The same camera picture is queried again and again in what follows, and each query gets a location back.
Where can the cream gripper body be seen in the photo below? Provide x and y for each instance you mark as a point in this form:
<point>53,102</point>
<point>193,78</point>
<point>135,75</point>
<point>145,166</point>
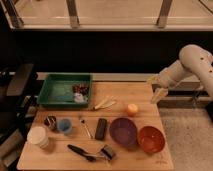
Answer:
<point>163,80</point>

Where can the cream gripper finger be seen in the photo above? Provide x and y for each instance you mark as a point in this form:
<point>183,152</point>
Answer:
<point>151,80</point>
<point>159,94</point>

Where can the yellow banana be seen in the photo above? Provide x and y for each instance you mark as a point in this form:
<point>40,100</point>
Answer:
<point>106,102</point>

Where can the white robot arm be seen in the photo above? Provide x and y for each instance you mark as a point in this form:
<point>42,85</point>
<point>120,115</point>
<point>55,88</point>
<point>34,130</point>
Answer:
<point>193,60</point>

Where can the orange bowl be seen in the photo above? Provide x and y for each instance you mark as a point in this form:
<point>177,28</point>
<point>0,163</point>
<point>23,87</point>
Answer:
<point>151,140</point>

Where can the purple bowl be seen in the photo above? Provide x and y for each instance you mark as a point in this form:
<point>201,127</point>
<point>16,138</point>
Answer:
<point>123,131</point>

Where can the orange fruit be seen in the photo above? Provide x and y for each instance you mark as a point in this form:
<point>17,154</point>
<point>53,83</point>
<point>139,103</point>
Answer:
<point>132,110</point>

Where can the black rectangular block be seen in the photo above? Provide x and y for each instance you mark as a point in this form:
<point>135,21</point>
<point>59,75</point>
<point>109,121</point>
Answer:
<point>101,129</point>

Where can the dark red grapes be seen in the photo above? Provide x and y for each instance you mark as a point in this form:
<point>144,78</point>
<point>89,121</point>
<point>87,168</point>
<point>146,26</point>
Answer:
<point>81,88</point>

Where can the small white item in tray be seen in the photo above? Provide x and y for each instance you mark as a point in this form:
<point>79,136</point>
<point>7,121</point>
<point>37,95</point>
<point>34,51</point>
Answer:
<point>79,98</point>

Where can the black paint brush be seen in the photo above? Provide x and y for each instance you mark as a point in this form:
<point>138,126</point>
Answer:
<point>108,152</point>

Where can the green plastic tray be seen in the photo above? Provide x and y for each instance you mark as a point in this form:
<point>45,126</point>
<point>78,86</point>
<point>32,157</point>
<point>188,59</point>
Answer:
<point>57,90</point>

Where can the blue plastic cup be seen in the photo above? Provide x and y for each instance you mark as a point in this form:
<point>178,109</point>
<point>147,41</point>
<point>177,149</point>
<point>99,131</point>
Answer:
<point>64,126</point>

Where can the small metal cup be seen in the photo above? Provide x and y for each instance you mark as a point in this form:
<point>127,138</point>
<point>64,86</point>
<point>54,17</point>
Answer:
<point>50,122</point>

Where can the white lidded container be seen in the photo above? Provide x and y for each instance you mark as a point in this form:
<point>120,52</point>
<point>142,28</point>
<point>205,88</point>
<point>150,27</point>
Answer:
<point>38,136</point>

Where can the black chair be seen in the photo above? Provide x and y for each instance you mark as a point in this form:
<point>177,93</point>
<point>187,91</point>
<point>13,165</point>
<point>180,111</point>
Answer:
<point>16,96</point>

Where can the black handled spatula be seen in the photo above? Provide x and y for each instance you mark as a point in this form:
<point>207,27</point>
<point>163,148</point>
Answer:
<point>88,156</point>

